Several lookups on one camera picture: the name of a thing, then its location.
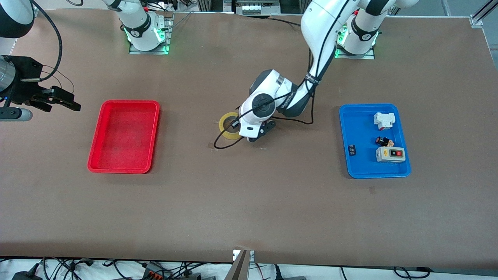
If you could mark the grey switch box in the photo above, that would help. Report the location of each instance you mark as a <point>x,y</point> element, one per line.
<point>389,154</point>

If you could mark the small black terminal block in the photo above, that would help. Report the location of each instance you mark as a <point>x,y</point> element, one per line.
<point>352,150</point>

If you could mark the black power adapter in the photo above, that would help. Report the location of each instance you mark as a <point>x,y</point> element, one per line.
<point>25,276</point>

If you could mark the white terminal block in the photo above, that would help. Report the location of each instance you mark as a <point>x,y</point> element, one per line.
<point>256,7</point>

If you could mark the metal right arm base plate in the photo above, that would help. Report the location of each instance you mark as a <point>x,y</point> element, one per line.
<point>168,35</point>

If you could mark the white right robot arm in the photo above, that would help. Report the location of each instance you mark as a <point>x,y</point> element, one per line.
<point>138,27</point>

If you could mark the blue plastic tray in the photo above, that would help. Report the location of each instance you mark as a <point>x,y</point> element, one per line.
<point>365,165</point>

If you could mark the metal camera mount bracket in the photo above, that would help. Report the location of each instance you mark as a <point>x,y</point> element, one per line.
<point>239,268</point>

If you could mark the yellow tape roll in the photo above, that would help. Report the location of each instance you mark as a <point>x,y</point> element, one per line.
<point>223,130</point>

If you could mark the aluminium corner profile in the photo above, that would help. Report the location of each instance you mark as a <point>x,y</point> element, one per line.
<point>475,20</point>

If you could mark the red plastic tray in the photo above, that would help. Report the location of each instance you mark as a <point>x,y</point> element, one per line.
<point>124,136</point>

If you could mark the aluminium frame rack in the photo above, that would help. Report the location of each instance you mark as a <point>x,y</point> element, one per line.
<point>202,4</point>

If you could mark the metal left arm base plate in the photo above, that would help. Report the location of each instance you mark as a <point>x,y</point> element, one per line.
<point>354,56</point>

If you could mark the black red push button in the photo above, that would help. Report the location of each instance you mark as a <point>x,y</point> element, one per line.
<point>383,141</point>

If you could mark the orange connector box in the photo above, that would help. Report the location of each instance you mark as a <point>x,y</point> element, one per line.
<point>155,272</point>

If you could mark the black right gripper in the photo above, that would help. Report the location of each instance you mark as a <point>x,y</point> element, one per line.
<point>24,79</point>

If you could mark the white circuit breaker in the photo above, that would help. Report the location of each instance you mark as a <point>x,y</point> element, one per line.
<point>383,119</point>

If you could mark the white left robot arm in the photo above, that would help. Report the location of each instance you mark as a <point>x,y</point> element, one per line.
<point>323,23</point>

